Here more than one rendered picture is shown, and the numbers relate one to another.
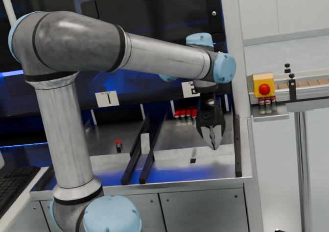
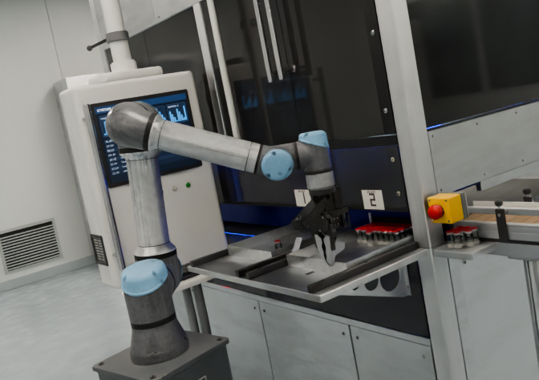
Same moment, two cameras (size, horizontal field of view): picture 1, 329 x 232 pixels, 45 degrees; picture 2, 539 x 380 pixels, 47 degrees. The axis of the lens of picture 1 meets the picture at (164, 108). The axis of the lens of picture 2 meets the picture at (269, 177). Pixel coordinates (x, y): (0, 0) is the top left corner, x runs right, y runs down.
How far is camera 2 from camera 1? 116 cm
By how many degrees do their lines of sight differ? 44
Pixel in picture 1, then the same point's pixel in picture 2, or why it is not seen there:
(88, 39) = (122, 123)
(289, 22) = not seen: outside the picture
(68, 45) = (111, 127)
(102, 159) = (254, 254)
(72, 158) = (140, 221)
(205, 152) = (324, 267)
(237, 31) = (407, 133)
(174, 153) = (301, 261)
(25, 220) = (249, 319)
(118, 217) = (139, 272)
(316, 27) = not seen: outside the picture
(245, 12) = not seen: outside the picture
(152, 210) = (344, 345)
